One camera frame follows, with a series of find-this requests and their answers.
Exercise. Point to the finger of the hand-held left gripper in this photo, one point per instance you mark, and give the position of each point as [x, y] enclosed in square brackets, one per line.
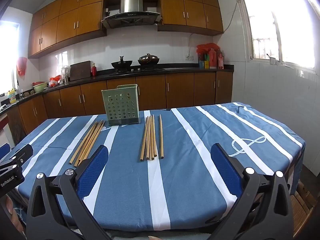
[22, 153]

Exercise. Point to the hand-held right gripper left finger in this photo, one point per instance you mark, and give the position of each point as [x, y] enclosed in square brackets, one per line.
[92, 172]

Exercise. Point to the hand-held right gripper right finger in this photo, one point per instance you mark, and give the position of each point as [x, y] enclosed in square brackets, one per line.
[225, 166]

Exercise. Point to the wooden chopstick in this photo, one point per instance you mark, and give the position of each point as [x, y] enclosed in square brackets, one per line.
[154, 136]
[91, 140]
[161, 137]
[148, 140]
[95, 137]
[83, 142]
[88, 142]
[99, 135]
[151, 137]
[144, 140]

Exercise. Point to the green perforated utensil holder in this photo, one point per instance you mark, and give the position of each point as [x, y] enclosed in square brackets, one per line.
[120, 105]

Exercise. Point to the person's left hand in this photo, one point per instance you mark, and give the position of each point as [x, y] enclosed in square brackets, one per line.
[8, 206]

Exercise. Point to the blue chair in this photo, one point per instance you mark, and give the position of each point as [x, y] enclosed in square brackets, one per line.
[3, 151]

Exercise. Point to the dark leaning board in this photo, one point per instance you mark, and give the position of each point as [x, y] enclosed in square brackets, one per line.
[16, 127]

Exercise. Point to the blue white striped tablecloth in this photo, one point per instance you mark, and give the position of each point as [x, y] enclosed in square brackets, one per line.
[190, 180]

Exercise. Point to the yellow detergent bottle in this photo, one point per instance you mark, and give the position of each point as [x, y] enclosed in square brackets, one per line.
[12, 97]

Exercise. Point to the metal faucet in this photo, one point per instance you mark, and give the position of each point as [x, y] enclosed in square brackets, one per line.
[18, 90]

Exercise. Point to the green bowl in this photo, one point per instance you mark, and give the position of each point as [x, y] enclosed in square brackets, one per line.
[40, 87]

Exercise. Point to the red white plastic bag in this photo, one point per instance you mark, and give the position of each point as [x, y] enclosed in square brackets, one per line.
[55, 81]

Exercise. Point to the wooden chair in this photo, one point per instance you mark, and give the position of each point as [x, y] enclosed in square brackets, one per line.
[302, 205]

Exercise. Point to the red hanging plastic bag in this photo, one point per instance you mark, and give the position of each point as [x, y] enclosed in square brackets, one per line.
[21, 66]

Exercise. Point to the clear glass cups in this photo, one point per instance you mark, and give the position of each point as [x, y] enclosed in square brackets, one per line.
[65, 75]

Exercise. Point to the small kitchen window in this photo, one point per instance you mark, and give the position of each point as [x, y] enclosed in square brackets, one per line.
[8, 55]

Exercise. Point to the dark cutting board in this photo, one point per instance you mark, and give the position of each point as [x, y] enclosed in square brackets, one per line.
[80, 71]

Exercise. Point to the small red bottle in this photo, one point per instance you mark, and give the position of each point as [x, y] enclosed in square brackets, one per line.
[94, 71]

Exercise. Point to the wooden lower cabinets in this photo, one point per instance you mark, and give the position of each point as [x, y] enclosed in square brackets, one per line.
[152, 90]

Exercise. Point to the wooden cabinets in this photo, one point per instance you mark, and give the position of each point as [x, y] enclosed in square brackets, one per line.
[67, 22]
[152, 90]

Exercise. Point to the yellow box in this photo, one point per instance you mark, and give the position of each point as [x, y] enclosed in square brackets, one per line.
[207, 64]

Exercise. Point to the dark red bottle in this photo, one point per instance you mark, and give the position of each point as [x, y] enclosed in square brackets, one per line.
[220, 60]

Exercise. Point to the large red bottle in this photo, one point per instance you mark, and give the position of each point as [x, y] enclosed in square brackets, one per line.
[213, 60]

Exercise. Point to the black kitchen countertop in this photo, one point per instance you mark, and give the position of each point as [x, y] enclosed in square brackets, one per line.
[175, 70]

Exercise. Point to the black wok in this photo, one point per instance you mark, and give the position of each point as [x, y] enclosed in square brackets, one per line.
[121, 64]

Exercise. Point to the black gas stove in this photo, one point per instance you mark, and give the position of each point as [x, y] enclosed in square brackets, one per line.
[140, 69]

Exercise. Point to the cup on windowsill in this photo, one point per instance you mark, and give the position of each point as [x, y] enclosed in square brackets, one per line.
[272, 61]

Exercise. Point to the red crumpled plastic bag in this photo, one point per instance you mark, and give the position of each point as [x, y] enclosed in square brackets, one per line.
[206, 48]

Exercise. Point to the pot with lid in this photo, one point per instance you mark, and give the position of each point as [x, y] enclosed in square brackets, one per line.
[148, 60]

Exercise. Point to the wooden upper cabinets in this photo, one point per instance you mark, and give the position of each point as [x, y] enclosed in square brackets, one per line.
[67, 22]

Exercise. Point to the large sliding window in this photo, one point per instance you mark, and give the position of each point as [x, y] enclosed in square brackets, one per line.
[287, 25]

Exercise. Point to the steel range hood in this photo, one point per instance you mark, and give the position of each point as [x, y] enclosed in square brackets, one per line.
[131, 5]

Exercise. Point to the wall socket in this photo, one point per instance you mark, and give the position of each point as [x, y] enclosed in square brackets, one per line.
[189, 57]

